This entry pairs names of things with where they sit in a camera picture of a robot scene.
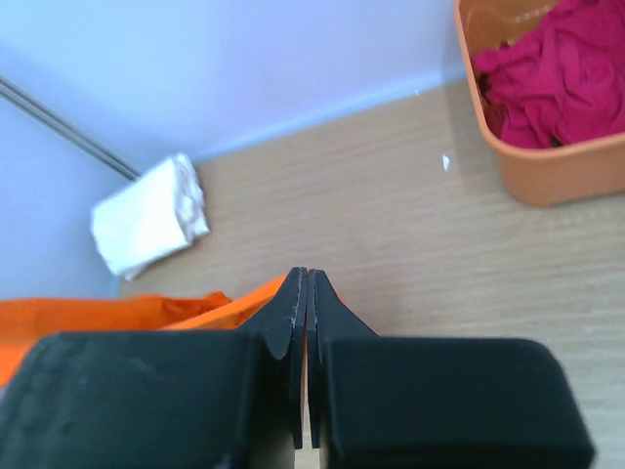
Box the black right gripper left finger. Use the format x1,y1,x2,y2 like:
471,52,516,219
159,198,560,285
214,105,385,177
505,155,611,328
1,267,308,468

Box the orange plastic bin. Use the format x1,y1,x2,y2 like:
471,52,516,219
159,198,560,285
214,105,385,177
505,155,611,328
454,1,624,207

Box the folded white t shirt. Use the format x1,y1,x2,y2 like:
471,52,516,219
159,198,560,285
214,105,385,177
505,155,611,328
91,152,210,280

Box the left aluminium frame post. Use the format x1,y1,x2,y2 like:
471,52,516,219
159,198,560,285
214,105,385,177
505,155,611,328
1,76,140,181

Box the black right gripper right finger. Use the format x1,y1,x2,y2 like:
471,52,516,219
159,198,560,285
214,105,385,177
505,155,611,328
307,270,596,468

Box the magenta t shirt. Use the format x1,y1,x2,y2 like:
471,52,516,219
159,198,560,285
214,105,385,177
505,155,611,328
473,1,624,149

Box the orange t shirt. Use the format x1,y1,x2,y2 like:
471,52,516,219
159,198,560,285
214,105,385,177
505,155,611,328
1,277,284,387

